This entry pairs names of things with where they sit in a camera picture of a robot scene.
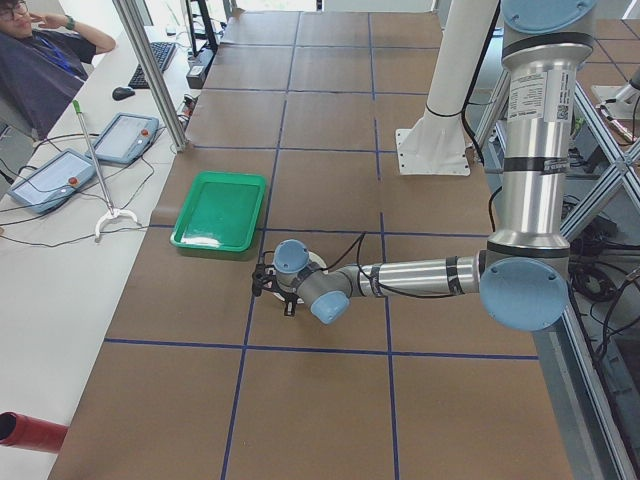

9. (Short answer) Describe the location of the green plastic tray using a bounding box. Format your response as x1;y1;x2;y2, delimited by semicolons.
170;171;267;255

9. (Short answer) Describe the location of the teach pendant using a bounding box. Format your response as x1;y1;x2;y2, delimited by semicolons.
93;112;159;165
8;149;96;214

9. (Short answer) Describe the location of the reach grabber stick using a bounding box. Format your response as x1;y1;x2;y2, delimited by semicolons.
72;100;141;243

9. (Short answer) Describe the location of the black keyboard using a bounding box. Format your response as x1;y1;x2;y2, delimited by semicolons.
127;41;178;90

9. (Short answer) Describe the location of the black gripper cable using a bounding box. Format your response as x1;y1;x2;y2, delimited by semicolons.
319;232;386;301

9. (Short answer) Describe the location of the seated person dark shirt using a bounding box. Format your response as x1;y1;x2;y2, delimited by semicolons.
1;1;116;139

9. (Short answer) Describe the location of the brown paper table cover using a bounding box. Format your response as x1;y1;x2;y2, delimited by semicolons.
47;10;640;480

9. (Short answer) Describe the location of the white round plate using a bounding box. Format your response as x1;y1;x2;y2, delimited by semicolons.
273;251;327;305

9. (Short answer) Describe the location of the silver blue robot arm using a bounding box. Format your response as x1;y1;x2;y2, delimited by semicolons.
252;1;595;331

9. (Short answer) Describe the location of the red cylinder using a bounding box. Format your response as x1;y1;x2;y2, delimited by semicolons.
1;412;68;454

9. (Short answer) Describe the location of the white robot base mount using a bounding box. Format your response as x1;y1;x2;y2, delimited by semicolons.
396;0;500;176

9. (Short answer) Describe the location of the teach pendant near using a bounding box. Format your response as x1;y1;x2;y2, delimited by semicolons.
8;149;96;214

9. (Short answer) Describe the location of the aluminium frame rail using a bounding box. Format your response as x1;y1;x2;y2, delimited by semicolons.
112;0;188;152

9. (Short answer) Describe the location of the teach pendant far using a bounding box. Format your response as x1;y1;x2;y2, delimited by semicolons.
93;112;159;165

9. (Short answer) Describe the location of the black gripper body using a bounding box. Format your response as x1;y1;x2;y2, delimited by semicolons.
259;263;300;303

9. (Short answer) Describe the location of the black computer mouse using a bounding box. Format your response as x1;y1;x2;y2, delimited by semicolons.
112;87;136;101

